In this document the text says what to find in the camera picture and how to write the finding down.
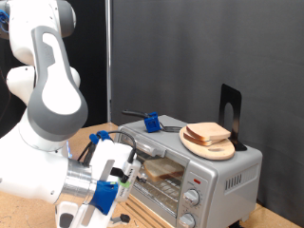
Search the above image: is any black metal bookend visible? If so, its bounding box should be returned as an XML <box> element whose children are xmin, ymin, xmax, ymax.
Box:
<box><xmin>218</xmin><ymin>83</ymin><xmax>248</xmax><ymax>152</ymax></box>

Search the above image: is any wire oven rack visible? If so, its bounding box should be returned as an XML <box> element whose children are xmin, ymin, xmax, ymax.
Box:
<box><xmin>132</xmin><ymin>167</ymin><xmax>186</xmax><ymax>217</ymax></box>

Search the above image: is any silver oven knob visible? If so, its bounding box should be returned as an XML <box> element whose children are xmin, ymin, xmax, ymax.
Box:
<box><xmin>179</xmin><ymin>213</ymin><xmax>197</xmax><ymax>228</ymax></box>
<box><xmin>183</xmin><ymin>189</ymin><xmax>200</xmax><ymax>207</ymax></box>

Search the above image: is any metal spatula with blue block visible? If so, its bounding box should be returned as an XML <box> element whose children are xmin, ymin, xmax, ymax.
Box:
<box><xmin>122</xmin><ymin>109</ymin><xmax>184</xmax><ymax>134</ymax></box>

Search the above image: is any metal pole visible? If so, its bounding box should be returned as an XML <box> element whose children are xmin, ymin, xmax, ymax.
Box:
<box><xmin>104</xmin><ymin>0</ymin><xmax>113</xmax><ymax>124</ymax></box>

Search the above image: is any white bread slice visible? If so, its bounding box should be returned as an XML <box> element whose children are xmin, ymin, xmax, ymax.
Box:
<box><xmin>185</xmin><ymin>122</ymin><xmax>232</xmax><ymax>143</ymax></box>
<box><xmin>182</xmin><ymin>131</ymin><xmax>221</xmax><ymax>147</ymax></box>
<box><xmin>142</xmin><ymin>157</ymin><xmax>185</xmax><ymax>183</ymax></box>

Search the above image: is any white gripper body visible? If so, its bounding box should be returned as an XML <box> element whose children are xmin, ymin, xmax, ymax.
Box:
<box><xmin>55</xmin><ymin>139</ymin><xmax>142</xmax><ymax>228</ymax></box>

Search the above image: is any wooden riser under oven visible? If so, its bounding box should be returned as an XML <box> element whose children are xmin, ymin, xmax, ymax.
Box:
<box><xmin>119</xmin><ymin>193</ymin><xmax>170</xmax><ymax>228</ymax></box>

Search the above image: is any silver toaster oven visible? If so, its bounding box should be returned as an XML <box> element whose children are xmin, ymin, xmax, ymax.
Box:
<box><xmin>114</xmin><ymin>114</ymin><xmax>263</xmax><ymax>228</ymax></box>

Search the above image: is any round wooden serving board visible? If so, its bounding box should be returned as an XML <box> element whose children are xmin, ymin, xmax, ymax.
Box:
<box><xmin>179</xmin><ymin>125</ymin><xmax>236</xmax><ymax>162</ymax></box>

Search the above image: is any glass oven door with handle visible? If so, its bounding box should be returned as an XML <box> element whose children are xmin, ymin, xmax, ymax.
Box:
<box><xmin>116</xmin><ymin>132</ymin><xmax>188</xmax><ymax>220</ymax></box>

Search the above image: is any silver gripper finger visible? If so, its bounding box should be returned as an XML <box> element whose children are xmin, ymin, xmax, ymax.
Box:
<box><xmin>108</xmin><ymin>213</ymin><xmax>131</xmax><ymax>226</ymax></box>

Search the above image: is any blue cable clip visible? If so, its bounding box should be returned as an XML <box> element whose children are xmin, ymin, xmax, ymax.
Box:
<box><xmin>0</xmin><ymin>9</ymin><xmax>10</xmax><ymax>34</ymax></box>

